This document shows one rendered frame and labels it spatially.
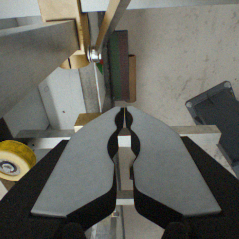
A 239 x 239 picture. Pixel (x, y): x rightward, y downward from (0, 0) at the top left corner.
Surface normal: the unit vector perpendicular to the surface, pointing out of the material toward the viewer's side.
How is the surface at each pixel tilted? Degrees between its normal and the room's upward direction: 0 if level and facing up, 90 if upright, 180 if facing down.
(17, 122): 90
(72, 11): 0
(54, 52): 90
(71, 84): 0
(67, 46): 90
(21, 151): 90
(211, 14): 0
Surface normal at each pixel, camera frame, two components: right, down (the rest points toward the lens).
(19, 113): 1.00, -0.04
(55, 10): -0.02, 0.55
